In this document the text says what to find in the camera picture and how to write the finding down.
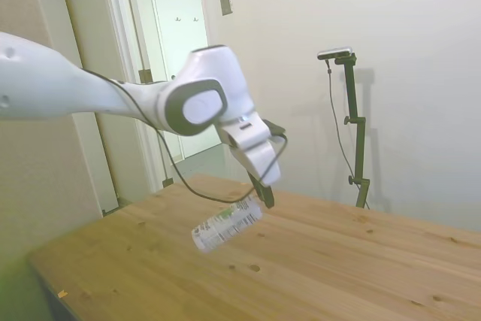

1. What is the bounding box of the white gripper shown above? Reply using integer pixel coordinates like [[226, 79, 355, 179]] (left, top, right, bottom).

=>
[[228, 136, 282, 209]]

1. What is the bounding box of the white bottle with green cap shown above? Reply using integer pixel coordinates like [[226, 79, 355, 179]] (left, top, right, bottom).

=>
[[190, 198, 264, 255]]

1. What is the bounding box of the white hallway door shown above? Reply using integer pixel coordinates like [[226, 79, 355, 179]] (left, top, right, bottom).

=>
[[146, 0, 223, 159]]

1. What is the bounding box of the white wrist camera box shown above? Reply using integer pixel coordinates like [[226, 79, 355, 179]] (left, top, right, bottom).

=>
[[219, 113, 272, 150]]

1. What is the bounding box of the black jointed camera stand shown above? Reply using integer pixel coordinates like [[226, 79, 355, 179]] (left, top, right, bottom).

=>
[[332, 53, 371, 208]]

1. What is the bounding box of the grey camera on stand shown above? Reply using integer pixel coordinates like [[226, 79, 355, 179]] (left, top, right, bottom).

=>
[[317, 46, 354, 61]]

